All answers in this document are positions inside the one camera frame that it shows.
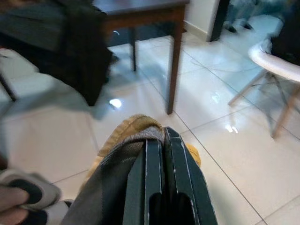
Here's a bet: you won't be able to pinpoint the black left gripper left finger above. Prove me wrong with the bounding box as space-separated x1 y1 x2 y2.
123 138 166 225

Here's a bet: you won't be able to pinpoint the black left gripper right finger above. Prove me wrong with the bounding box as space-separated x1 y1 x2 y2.
163 126 218 225

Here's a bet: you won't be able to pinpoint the yellow grey plaid shirt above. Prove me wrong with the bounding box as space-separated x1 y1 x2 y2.
60 113 202 225

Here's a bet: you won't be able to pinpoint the grey black slipper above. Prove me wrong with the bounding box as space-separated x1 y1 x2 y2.
22 199 74 225
0 169 62 210

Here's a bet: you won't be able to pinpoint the dark wooden table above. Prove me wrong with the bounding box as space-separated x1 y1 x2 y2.
92 0 190 115

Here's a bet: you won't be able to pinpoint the black hanging cloth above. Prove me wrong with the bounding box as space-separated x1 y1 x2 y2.
46 0 114 107

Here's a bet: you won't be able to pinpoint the white chair wooden legs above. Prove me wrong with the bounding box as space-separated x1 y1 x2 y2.
228 38 300 139

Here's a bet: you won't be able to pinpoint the black bag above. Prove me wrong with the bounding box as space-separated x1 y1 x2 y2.
270 0 300 60

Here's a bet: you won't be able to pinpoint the dark grey sofa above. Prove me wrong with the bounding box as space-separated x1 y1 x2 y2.
0 0 68 51

